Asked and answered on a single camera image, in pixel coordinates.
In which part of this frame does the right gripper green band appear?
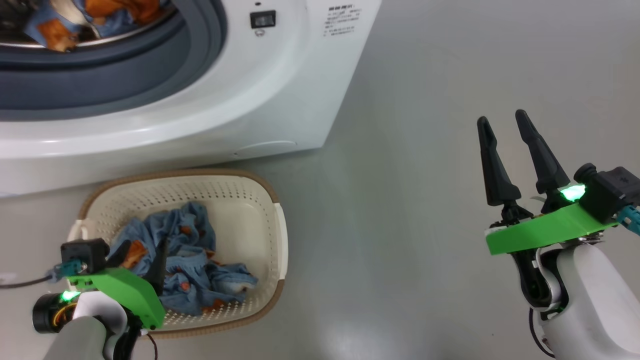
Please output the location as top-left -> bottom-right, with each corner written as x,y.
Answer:
476,109 -> 618,308

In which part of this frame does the blue bear print garment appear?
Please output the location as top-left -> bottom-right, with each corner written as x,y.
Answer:
22,0 -> 173,52
107,201 -> 259,317

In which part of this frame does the grey rubber door gasket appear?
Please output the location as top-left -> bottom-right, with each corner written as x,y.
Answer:
0,0 -> 228,122

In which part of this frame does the white front-load washing machine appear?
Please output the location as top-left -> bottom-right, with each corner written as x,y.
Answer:
0,0 -> 383,198

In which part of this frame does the cream perforated basket brown rim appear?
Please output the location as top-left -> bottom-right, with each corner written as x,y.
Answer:
67,169 -> 289,340

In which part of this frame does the steel washer drum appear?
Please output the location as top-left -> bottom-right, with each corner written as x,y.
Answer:
0,0 -> 178,51

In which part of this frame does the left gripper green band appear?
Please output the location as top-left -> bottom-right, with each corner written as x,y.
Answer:
65,237 -> 169,331

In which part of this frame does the round white filter cover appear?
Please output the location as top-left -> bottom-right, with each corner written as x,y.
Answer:
234,140 -> 298,160

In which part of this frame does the printed text label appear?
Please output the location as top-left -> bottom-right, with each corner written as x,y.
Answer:
324,5 -> 364,38

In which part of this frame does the black door latch socket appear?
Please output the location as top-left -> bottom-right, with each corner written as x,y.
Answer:
250,10 -> 277,29

